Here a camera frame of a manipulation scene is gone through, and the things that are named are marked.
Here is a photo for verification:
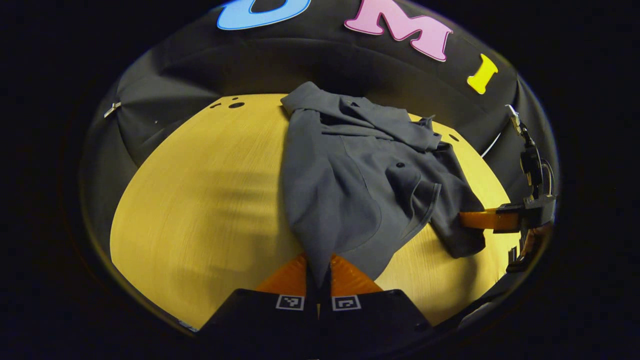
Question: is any black backdrop cloth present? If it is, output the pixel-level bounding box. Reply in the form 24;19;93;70
80;0;560;251

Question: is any thin white rod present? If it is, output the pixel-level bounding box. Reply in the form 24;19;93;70
480;132;502;158

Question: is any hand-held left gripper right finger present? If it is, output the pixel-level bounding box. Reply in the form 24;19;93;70
320;253;435;359

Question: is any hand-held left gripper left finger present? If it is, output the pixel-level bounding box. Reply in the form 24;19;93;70
197;252;320;360

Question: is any grey button shirt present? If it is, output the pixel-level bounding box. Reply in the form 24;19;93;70
279;81;487;288

